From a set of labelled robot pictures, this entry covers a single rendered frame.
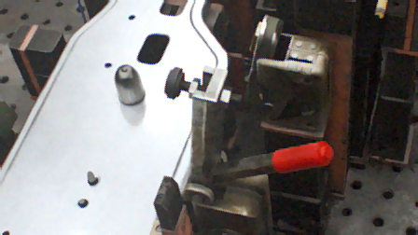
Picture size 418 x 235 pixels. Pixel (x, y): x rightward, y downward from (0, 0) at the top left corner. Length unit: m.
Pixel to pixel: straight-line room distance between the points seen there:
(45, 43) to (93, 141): 0.19
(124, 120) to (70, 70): 0.11
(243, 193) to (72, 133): 0.24
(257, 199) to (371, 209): 0.42
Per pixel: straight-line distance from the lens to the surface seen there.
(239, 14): 1.28
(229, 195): 0.79
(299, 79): 0.87
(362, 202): 1.19
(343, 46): 0.92
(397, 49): 1.03
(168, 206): 0.63
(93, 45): 1.02
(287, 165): 0.72
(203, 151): 0.72
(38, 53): 1.06
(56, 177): 0.91
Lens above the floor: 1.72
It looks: 53 degrees down
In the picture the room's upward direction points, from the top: 10 degrees counter-clockwise
